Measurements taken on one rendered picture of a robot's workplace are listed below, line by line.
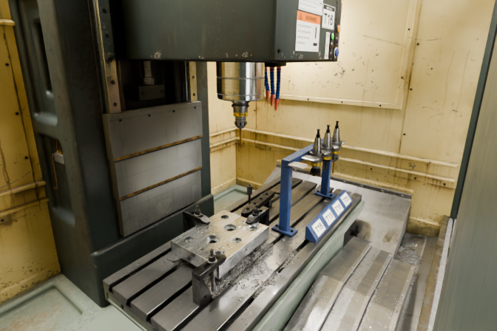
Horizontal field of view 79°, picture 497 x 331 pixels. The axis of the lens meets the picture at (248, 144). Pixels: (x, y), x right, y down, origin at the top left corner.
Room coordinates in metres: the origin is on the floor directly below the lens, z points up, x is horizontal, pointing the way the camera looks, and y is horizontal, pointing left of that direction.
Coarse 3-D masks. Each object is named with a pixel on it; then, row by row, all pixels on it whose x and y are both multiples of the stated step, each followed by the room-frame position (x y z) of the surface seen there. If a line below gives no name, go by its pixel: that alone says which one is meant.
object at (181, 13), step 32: (128, 0) 1.17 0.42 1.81; (160, 0) 1.06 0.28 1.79; (192, 0) 0.98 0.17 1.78; (224, 0) 0.90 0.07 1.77; (256, 0) 0.84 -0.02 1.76; (288, 0) 0.86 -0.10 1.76; (128, 32) 1.18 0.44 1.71; (160, 32) 1.07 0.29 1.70; (192, 32) 0.98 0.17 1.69; (224, 32) 0.91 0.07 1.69; (256, 32) 0.84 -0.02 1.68; (288, 32) 0.87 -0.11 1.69; (320, 32) 1.03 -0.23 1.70
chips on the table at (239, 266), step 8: (160, 256) 0.99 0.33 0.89; (248, 256) 0.98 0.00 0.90; (256, 256) 0.99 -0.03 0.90; (184, 264) 0.95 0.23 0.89; (240, 264) 0.93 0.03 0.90; (248, 264) 0.95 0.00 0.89; (232, 272) 0.89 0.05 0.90; (240, 272) 0.91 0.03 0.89; (216, 288) 0.81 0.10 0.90; (224, 288) 0.83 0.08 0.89
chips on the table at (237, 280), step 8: (272, 248) 1.03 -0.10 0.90; (264, 264) 0.93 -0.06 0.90; (256, 272) 0.89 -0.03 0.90; (264, 272) 0.89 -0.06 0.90; (272, 272) 0.90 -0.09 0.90; (232, 280) 0.86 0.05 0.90; (240, 280) 0.85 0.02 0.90; (248, 280) 0.85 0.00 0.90; (272, 280) 0.85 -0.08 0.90; (256, 288) 0.82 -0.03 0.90; (264, 288) 0.82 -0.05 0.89; (216, 296) 0.79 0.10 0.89; (256, 296) 0.79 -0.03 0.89; (240, 304) 0.75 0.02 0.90
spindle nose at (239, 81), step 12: (216, 72) 1.01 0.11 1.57; (228, 72) 0.96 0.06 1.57; (240, 72) 0.95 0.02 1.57; (252, 72) 0.96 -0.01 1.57; (264, 72) 1.01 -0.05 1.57; (228, 84) 0.96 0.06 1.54; (240, 84) 0.95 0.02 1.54; (252, 84) 0.96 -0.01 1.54; (264, 84) 1.02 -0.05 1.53; (228, 96) 0.96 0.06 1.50; (240, 96) 0.95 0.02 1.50; (252, 96) 0.96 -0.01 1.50
